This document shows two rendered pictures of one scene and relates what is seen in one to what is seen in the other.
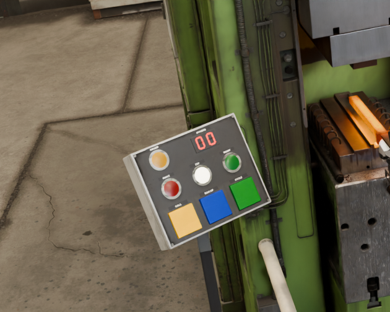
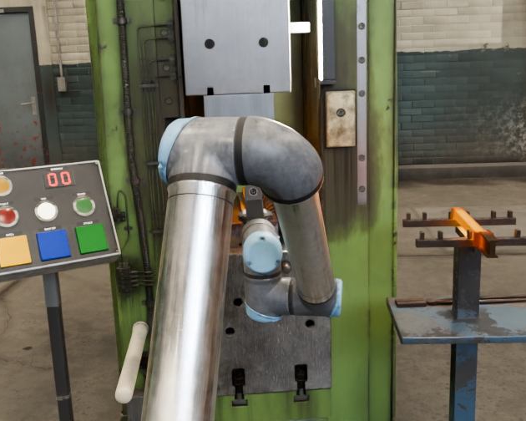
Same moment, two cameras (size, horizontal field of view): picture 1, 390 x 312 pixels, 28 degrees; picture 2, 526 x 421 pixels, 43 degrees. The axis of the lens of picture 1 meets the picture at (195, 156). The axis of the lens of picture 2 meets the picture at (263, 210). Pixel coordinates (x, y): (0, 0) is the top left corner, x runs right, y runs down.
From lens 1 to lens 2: 0.84 m
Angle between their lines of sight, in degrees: 14
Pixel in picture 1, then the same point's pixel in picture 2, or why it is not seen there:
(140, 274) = not seen: hidden behind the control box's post
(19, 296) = not seen: outside the picture
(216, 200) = (55, 238)
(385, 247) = (252, 335)
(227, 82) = (109, 141)
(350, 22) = (224, 83)
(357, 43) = (231, 107)
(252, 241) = (127, 322)
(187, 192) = (25, 224)
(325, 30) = (199, 88)
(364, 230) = (230, 311)
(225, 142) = (82, 185)
